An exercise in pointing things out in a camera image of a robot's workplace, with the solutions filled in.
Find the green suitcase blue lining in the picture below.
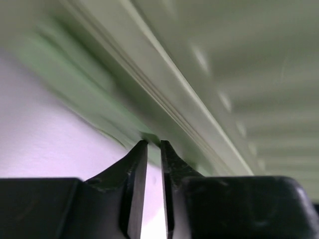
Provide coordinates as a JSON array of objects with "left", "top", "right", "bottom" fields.
[{"left": 14, "top": 0, "right": 319, "bottom": 201}]

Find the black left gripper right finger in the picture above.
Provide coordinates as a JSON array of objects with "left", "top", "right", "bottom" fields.
[{"left": 160, "top": 140, "right": 319, "bottom": 239}]

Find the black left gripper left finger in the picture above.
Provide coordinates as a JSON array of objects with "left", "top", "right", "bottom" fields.
[{"left": 0, "top": 140, "right": 148, "bottom": 239}]

